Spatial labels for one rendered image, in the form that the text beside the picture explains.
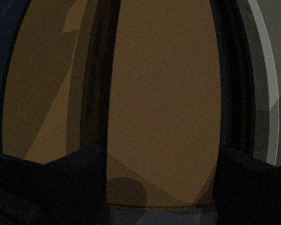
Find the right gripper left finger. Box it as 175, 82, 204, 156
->
0, 135, 108, 225

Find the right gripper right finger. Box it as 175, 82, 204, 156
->
212, 143, 281, 225

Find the brown cardboard carton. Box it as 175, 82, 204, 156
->
2, 0, 120, 165
106, 0, 221, 210

